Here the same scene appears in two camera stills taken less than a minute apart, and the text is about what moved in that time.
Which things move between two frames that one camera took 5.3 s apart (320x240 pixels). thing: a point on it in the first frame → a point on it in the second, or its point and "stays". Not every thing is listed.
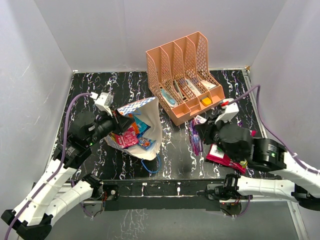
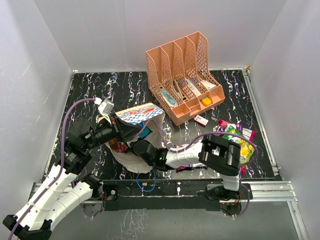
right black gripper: [205, 129] → [131, 147]
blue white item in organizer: [171, 101] stays
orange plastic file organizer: [180, 79] stays
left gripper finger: [123, 122] → [126, 131]
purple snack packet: [196, 140] → [189, 166]
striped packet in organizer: [194, 90] stays
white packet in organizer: [209, 85] stays
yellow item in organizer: [206, 101] stays
